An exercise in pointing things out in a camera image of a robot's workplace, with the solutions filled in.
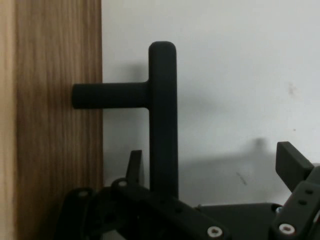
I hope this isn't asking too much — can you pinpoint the black drawer handle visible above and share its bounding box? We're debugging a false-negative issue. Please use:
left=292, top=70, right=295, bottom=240
left=72, top=41, right=180, bottom=200

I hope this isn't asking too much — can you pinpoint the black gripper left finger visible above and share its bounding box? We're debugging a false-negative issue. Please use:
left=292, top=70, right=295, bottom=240
left=59, top=149, right=231, bottom=240

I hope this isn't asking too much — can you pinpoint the wooden drawer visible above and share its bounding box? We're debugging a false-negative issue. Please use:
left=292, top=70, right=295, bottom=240
left=13, top=0, right=105, bottom=240

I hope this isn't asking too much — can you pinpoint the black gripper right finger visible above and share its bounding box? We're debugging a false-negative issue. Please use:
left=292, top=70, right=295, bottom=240
left=268, top=141, right=320, bottom=240

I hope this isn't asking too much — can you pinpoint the brown wooden drawer box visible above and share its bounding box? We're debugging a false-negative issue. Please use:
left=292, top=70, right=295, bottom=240
left=0, top=0, right=17, bottom=240

